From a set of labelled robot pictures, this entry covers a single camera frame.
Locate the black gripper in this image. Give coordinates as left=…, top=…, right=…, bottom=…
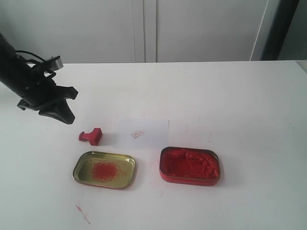
left=16, top=69, right=78, bottom=124

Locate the red stamp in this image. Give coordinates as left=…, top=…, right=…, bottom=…
left=78, top=127, right=103, bottom=146

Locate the red ink tin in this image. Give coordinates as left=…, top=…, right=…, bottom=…
left=159, top=147, right=221, bottom=186

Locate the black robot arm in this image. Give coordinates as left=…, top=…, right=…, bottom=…
left=0, top=36, right=78, bottom=125

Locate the white cabinet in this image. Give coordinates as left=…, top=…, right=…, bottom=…
left=0, top=0, right=278, bottom=63

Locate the white paper sheet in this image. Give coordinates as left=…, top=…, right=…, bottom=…
left=114, top=118, right=169, bottom=149

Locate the gold tin lid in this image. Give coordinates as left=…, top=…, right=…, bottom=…
left=72, top=151, right=136, bottom=189

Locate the wrist camera with black bracket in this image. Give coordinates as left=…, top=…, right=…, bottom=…
left=35, top=56, right=64, bottom=73

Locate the black cable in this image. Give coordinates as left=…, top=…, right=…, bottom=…
left=14, top=50, right=46, bottom=65

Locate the dark door frame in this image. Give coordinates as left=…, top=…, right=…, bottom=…
left=260, top=0, right=307, bottom=61

